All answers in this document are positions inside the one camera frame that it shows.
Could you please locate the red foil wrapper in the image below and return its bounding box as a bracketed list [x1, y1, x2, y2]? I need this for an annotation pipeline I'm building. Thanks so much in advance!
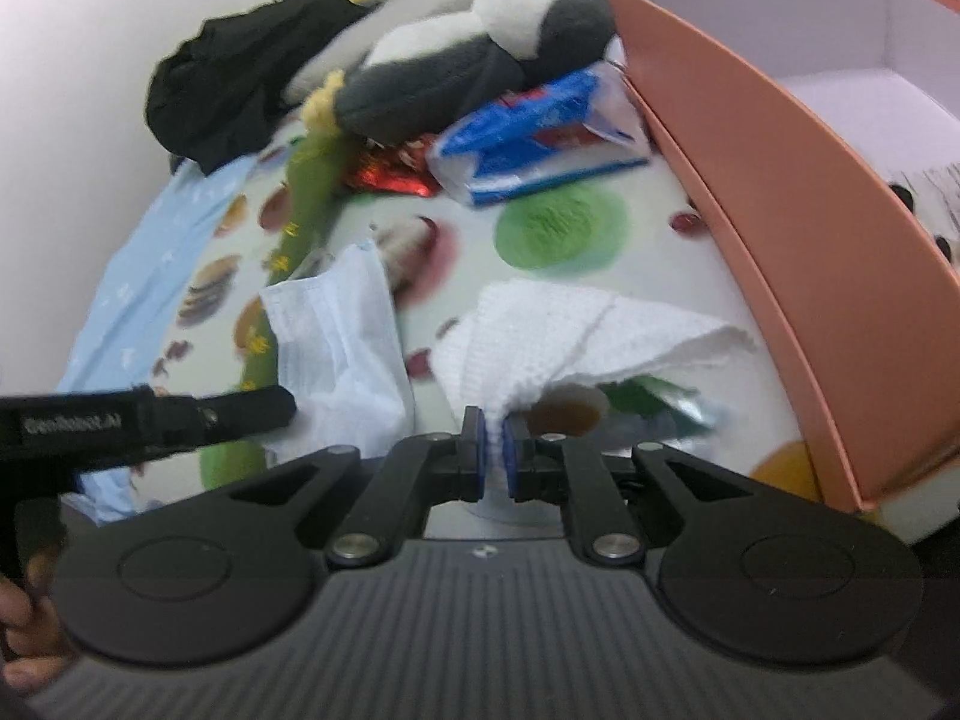
[346, 136, 444, 200]

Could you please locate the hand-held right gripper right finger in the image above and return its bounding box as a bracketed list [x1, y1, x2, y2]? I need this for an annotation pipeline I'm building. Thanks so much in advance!
[504, 416, 751, 567]

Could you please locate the green foil packet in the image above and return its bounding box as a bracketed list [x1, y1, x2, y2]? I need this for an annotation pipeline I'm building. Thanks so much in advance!
[596, 375, 725, 440]

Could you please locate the grey penguin plush toy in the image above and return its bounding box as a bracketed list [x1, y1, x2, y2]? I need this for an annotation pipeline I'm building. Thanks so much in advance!
[300, 0, 625, 148]

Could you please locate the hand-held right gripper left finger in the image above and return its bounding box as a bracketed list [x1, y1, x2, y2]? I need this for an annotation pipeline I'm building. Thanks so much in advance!
[225, 405, 490, 568]

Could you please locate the white face mask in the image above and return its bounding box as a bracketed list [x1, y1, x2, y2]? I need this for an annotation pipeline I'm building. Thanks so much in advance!
[259, 242, 418, 460]

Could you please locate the white cloth with black spots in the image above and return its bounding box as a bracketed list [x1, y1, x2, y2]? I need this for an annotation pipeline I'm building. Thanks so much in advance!
[880, 163, 960, 268]

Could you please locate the person's left hand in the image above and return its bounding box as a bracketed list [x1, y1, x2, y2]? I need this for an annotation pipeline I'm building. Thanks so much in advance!
[0, 561, 77, 692]

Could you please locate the orange cardboard box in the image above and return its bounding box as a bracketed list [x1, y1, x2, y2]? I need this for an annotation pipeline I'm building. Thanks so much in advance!
[603, 0, 960, 542]

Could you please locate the light blue cloth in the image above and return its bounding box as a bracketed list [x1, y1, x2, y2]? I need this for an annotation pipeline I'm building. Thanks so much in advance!
[58, 156, 260, 527]

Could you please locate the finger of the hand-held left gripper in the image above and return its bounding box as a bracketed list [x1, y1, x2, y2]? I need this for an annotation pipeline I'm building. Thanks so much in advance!
[199, 385, 299, 442]

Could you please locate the white paper towel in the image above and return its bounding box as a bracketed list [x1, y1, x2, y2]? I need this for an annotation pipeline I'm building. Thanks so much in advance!
[431, 280, 757, 428]

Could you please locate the green long plush toy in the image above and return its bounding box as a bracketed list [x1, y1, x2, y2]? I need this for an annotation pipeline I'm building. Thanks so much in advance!
[238, 71, 358, 395]

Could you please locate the blue tissue packet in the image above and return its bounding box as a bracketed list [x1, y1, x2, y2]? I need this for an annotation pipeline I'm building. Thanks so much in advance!
[426, 62, 655, 209]

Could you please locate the food printed mat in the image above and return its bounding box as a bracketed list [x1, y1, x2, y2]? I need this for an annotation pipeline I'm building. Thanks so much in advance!
[60, 90, 852, 530]

